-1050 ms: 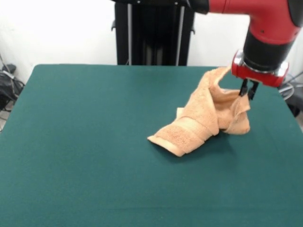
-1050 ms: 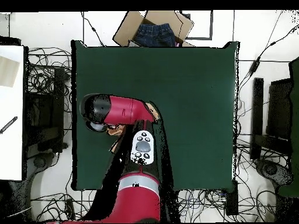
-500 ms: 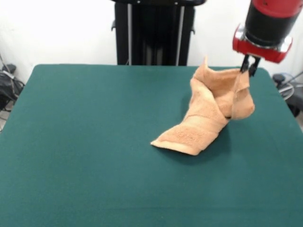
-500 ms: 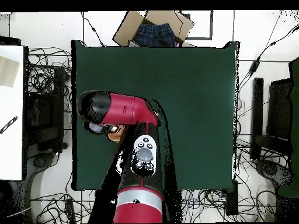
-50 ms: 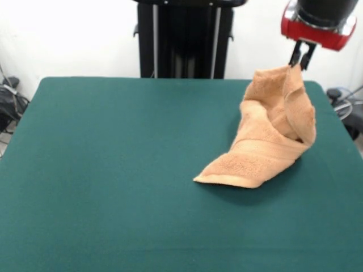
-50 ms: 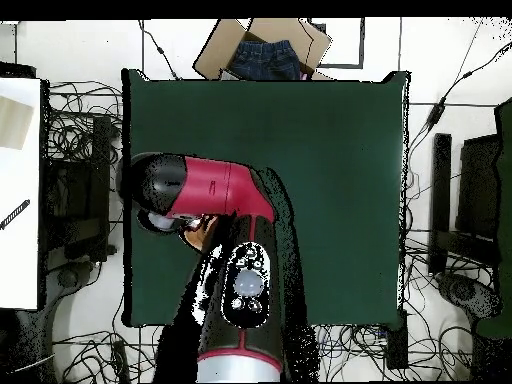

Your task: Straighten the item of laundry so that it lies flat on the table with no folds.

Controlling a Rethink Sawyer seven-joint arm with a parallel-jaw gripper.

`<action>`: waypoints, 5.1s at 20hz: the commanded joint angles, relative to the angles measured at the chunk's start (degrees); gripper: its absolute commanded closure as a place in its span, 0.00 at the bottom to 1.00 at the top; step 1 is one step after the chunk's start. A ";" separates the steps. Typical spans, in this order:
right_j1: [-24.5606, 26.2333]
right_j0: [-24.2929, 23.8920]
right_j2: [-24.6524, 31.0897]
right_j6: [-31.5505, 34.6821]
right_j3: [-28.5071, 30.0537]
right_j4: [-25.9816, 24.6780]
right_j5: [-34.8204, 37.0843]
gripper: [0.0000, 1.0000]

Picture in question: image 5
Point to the dark green table cloth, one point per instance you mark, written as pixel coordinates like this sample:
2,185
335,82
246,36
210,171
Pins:
85,204

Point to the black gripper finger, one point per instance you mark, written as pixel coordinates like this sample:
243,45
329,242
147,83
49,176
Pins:
295,55
307,58

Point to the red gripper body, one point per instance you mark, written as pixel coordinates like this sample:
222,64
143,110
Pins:
314,32

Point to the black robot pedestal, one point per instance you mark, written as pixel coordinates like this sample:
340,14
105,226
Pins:
184,42

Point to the tan terry towel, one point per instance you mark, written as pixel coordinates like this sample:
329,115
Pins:
255,158

